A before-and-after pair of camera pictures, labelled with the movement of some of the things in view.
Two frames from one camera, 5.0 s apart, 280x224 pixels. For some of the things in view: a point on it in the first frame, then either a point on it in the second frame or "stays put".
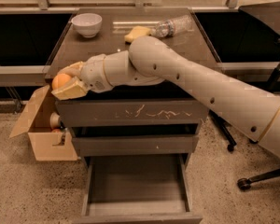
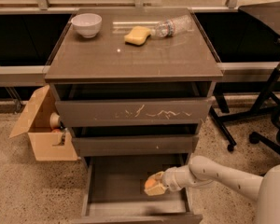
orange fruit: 60,79 → 149,183
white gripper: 93,73 → 170,179
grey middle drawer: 135,146 stays put
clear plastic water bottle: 171,27 stays put
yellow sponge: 137,32 stays put
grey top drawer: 131,112 stays put
